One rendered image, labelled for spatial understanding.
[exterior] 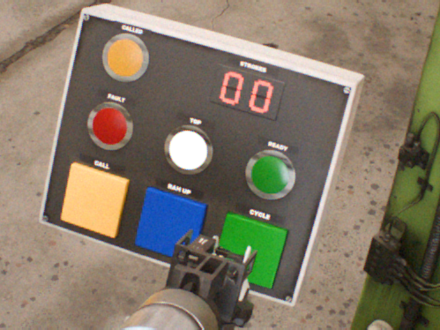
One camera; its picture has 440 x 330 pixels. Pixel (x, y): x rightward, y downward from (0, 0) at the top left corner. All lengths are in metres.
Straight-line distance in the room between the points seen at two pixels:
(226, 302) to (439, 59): 0.47
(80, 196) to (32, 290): 1.20
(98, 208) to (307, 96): 0.29
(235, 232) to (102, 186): 0.17
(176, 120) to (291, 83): 0.14
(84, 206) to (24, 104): 1.65
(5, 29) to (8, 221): 0.79
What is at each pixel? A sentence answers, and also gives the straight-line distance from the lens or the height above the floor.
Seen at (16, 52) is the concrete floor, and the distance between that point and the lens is 3.09.
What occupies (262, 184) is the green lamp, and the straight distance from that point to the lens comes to 1.21.
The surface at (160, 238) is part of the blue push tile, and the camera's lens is 1.25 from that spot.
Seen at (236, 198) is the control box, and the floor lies 1.06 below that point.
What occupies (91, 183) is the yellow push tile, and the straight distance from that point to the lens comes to 1.26.
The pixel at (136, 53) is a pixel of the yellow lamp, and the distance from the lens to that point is 1.22.
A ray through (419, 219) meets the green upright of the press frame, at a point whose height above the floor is 0.89.
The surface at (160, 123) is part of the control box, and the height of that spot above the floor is 1.11.
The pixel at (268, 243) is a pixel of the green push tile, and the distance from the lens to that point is 1.22.
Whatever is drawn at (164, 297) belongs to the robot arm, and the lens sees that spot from 0.91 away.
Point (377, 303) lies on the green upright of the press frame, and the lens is 1.64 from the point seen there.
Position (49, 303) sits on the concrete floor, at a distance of 2.44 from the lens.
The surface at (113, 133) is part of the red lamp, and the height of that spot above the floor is 1.08.
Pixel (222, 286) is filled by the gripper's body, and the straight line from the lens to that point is 0.99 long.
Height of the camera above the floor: 1.94
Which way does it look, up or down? 45 degrees down
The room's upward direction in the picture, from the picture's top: 6 degrees clockwise
